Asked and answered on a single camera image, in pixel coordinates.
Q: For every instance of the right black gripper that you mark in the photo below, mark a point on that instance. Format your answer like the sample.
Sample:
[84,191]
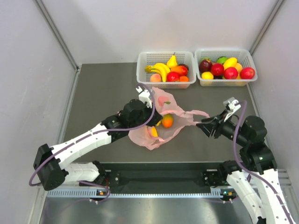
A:
[208,128]

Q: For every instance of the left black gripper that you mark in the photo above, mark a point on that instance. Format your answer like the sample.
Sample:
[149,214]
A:
[157,117]

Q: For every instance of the green orange mango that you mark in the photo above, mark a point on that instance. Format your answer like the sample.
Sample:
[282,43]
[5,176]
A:
[167,121]

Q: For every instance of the pink plastic bag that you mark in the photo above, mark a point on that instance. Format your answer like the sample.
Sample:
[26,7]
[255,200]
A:
[174,119]

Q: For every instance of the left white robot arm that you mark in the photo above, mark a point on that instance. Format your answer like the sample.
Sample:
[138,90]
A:
[55,165]

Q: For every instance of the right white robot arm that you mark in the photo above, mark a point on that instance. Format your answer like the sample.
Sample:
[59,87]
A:
[254,173]

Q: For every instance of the yellow orange fruit in bag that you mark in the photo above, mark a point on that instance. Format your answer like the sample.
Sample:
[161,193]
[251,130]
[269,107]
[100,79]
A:
[153,132]

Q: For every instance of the peach fruit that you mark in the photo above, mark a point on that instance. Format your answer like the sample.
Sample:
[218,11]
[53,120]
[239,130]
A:
[156,78]

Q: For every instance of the red apple in left basket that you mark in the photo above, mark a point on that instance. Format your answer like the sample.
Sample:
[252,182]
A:
[173,77]

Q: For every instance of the orange tangerine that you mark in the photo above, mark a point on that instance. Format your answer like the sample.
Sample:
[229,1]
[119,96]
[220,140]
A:
[184,79]

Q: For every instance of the yellow banana bunch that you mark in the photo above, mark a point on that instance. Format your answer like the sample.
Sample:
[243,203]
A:
[160,69]

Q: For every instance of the yellow lemon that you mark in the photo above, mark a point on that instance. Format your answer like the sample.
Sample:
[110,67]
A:
[207,75]

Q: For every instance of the red apple front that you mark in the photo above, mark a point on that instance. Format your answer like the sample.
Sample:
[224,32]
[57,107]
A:
[230,73]

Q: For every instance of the red apple middle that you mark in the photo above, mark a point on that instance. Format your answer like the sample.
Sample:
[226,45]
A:
[217,69]

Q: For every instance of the yellow pear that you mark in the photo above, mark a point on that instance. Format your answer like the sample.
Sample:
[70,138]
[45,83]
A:
[172,62]

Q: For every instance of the dark plum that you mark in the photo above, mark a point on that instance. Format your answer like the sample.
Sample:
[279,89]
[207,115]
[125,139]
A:
[184,65]

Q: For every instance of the dark red apple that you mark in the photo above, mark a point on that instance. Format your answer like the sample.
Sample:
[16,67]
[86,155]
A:
[205,65]

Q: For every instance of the left white plastic basket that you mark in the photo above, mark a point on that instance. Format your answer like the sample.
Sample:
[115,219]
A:
[151,58]

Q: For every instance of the white plastic basket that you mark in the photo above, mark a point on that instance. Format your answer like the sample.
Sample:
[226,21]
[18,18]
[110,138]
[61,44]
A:
[244,59]
[151,58]

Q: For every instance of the red apple right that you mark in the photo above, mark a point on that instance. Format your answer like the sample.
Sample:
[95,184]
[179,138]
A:
[247,73]

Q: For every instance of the yellow mango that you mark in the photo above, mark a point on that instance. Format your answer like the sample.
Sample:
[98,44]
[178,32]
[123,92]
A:
[231,62]

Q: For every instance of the green lime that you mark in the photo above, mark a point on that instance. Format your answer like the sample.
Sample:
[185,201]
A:
[222,60]

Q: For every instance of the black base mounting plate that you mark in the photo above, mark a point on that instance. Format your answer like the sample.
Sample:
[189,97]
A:
[160,177]

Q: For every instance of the right white plastic basket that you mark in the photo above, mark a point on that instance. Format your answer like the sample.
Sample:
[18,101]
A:
[244,59]

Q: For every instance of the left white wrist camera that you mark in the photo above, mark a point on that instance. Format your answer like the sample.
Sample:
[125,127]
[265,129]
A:
[145,95]

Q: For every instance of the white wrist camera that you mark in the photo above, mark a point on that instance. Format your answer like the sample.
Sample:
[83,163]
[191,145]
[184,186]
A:
[145,95]
[232,106]

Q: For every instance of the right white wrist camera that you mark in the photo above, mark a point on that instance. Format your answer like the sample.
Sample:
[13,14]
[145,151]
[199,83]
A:
[232,106]

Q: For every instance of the grey slotted cable duct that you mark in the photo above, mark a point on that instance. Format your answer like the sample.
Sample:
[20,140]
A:
[100,193]

